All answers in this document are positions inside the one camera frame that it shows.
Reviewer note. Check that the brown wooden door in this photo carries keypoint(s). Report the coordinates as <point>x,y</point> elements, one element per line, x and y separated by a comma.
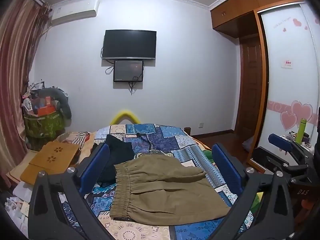
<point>250,87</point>

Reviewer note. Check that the wooden lap desk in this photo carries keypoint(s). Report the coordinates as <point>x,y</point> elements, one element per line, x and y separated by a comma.
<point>50,161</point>

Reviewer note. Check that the small black wall monitor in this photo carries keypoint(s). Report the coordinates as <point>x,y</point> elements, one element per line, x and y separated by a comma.
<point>128,70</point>

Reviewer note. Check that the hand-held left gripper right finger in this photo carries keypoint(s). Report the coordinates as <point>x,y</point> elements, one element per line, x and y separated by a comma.
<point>226,167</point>

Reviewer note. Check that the white air conditioner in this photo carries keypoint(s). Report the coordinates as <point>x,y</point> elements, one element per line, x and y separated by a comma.
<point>75,11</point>

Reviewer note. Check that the red and white sticker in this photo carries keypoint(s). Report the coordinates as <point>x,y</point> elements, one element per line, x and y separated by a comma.
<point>287,63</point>

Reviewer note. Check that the green bottle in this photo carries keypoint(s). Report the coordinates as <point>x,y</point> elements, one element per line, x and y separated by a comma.
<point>300,127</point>

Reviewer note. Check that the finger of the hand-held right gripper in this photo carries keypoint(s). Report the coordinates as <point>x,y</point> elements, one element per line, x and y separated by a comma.
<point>265,158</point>
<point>281,142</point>

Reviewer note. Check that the orange box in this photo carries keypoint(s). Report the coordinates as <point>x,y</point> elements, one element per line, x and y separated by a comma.
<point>45,110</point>

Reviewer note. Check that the pile of papers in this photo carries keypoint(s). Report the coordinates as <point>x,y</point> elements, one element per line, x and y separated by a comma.
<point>17,202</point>

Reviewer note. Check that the green patterned bag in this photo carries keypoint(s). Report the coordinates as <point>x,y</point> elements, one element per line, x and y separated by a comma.
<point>42,126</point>

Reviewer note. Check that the black wall television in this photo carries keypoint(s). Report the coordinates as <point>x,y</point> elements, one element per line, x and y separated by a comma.
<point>130,44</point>

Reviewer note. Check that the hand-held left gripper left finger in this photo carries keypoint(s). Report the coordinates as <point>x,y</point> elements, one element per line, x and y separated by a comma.
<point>95,165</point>

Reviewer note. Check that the blue patchwork blanket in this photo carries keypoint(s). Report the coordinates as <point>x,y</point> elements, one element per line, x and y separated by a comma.
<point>160,140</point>

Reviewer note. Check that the wooden wardrobe with heart door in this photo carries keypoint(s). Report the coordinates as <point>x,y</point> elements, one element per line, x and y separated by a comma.
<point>285,55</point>

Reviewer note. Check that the yellow foam arch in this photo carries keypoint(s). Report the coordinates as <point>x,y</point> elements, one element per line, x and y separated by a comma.
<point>125,117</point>

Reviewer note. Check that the white bag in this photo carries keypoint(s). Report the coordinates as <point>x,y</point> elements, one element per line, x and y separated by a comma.
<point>248,143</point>

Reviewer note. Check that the grey plush toy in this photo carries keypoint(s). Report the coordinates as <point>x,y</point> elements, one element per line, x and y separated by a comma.
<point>61,101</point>

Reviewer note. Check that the green cloth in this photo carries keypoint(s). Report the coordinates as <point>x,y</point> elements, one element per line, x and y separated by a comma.
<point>206,154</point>

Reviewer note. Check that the dark folded garment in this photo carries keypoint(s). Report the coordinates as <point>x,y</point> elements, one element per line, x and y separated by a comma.
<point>120,155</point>

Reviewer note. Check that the olive green pants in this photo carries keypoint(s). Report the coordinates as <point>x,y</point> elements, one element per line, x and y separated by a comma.
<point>165,187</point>

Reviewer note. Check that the striped beige pillow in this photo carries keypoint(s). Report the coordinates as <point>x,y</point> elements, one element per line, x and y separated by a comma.
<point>72,138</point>

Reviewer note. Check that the striped brown curtain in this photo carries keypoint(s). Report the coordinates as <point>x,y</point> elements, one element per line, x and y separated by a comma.
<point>15,85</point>

